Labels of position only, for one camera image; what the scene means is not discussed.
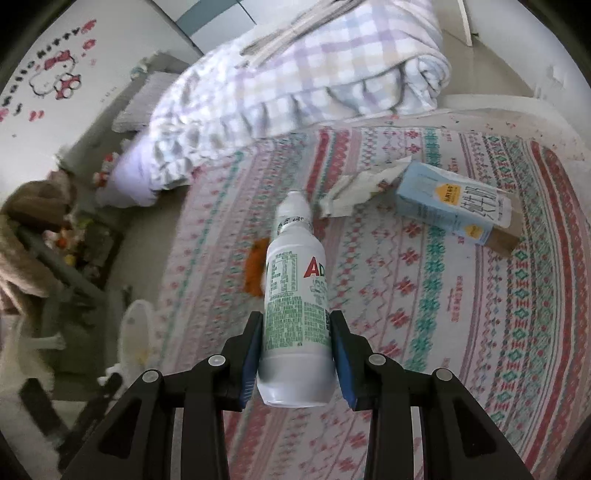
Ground red and white plush toys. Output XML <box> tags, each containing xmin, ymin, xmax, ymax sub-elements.
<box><xmin>92</xmin><ymin>152</ymin><xmax>116</xmax><ymax>186</ymax></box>

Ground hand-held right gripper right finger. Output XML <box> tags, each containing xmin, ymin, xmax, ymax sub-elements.
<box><xmin>329</xmin><ymin>310</ymin><xmax>536</xmax><ymax>480</ymax></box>

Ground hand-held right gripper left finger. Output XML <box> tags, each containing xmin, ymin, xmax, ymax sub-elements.
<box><xmin>60</xmin><ymin>310</ymin><xmax>264</xmax><ymax>480</ymax></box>

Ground torn white paper wrapper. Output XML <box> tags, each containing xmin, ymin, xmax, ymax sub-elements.
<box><xmin>318</xmin><ymin>156</ymin><xmax>413</xmax><ymax>217</ymax></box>

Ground folded striped cloth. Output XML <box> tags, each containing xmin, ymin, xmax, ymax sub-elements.
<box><xmin>240</xmin><ymin>0</ymin><xmax>365</xmax><ymax>61</ymax></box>

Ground brown fleece blanket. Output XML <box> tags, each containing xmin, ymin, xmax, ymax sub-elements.
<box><xmin>0</xmin><ymin>171</ymin><xmax>79</xmax><ymax>315</ymax></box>

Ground colourful stuffed toys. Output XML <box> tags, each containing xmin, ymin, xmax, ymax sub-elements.
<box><xmin>44</xmin><ymin>217</ymin><xmax>88</xmax><ymax>264</ymax></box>

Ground white plastic bottle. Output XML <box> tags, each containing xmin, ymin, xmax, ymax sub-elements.
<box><xmin>256</xmin><ymin>190</ymin><xmax>335</xmax><ymax>408</ymax></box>

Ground white plastic basket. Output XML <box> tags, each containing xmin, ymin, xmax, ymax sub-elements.
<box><xmin>117</xmin><ymin>299</ymin><xmax>155</xmax><ymax>370</ymax></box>

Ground plaid quilt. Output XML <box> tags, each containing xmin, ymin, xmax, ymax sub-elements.
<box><xmin>148</xmin><ymin>0</ymin><xmax>453</xmax><ymax>190</ymax></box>

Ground white and teal wardrobe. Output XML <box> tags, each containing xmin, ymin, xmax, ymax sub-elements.
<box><xmin>152</xmin><ymin>0</ymin><xmax>259</xmax><ymax>54</ymax></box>

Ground grey bed headboard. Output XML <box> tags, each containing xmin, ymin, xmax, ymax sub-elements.
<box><xmin>60</xmin><ymin>51</ymin><xmax>195</xmax><ymax>176</ymax></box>

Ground lavender bed sheet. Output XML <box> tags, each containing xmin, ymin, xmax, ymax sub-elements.
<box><xmin>97</xmin><ymin>138</ymin><xmax>185</xmax><ymax>208</ymax></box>

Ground white door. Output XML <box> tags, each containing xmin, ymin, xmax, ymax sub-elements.
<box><xmin>455</xmin><ymin>0</ymin><xmax>476</xmax><ymax>47</ymax></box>

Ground grey baby stroller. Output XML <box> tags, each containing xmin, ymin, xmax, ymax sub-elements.
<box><xmin>0</xmin><ymin>222</ymin><xmax>121</xmax><ymax>416</ymax></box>

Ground orange crumpled wrapper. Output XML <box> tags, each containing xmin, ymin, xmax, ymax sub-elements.
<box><xmin>242</xmin><ymin>237</ymin><xmax>269</xmax><ymax>296</ymax></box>

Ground cartoon cat wall sticker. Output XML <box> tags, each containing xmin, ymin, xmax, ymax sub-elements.
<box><xmin>0</xmin><ymin>18</ymin><xmax>100</xmax><ymax>123</ymax></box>

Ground light blue carton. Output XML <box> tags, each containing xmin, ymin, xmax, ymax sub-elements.
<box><xmin>396</xmin><ymin>161</ymin><xmax>522</xmax><ymax>257</ymax></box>

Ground plaid pillow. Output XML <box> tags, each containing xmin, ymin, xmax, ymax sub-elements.
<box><xmin>113</xmin><ymin>71</ymin><xmax>178</xmax><ymax>132</ymax></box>

